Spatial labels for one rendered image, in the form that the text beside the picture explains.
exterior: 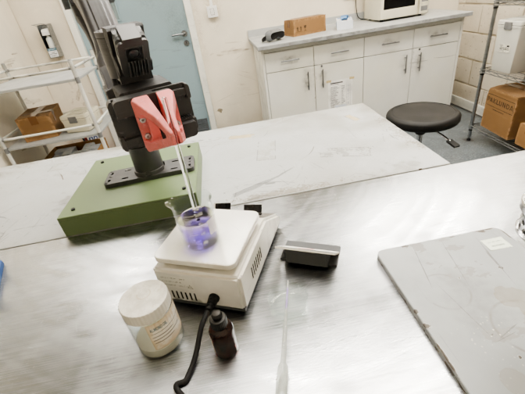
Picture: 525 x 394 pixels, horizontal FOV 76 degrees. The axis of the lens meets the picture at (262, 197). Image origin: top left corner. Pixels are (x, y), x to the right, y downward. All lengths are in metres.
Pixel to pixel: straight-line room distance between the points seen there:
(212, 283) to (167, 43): 3.01
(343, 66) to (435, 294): 2.60
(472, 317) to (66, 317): 0.55
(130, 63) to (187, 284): 0.29
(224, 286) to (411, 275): 0.26
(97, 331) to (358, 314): 0.36
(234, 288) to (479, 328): 0.29
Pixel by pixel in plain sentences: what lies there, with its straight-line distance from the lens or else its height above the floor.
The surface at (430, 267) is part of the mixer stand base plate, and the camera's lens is 0.54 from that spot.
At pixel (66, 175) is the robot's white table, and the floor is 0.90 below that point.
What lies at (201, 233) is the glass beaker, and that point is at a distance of 0.43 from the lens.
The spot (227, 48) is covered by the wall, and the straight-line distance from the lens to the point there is 3.35.
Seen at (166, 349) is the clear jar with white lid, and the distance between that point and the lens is 0.47.
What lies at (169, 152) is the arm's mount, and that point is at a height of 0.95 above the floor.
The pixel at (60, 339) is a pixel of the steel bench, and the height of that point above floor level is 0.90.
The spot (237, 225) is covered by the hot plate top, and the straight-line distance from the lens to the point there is 0.49.
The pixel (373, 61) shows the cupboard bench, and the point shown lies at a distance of 3.07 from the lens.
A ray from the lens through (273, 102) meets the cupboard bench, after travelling 2.89.
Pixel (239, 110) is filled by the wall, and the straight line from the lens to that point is 3.47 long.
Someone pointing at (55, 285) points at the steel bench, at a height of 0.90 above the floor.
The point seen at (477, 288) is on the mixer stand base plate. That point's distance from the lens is 0.53.
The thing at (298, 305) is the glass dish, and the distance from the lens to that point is 0.48.
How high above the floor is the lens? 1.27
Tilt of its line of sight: 32 degrees down
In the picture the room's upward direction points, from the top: 9 degrees counter-clockwise
